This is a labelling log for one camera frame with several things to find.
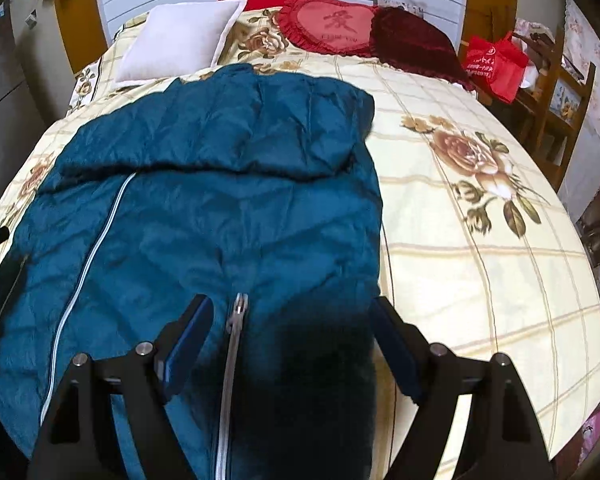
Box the wooden chair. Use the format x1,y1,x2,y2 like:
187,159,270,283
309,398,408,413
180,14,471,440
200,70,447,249
510,20,597,193

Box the bed with floral checked sheet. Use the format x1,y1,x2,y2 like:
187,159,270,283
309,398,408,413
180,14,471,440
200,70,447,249
0,7,600,480

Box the dark red velvet pillow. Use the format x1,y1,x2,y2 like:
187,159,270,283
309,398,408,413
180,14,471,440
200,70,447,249
370,6,476,92

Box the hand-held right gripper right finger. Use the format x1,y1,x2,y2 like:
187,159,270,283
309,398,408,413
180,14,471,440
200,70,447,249
369,296,556,480

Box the teal puffer jacket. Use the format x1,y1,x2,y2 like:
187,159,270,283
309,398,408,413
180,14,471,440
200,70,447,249
0,64,385,480

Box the white square pillow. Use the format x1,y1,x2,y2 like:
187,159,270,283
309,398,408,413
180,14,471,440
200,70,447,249
115,0,248,87

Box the red shopping bag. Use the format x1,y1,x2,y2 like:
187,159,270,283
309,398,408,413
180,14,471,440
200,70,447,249
461,31,529,106

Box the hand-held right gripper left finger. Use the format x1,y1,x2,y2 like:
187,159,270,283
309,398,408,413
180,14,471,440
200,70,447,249
27,294,215,480

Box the red heart-shaped pillow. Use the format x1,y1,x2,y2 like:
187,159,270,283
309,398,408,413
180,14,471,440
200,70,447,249
278,0,381,57

